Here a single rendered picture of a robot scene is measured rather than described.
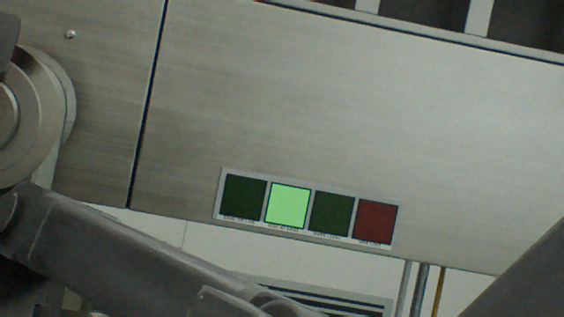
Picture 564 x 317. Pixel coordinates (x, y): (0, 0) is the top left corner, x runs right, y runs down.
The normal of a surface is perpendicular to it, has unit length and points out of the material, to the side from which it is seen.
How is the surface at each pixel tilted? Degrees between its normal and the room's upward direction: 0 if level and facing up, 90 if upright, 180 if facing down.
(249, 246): 90
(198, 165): 90
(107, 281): 79
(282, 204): 90
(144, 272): 72
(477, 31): 90
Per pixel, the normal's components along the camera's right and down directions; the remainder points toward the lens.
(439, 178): 0.14, 0.08
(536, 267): -0.77, -0.41
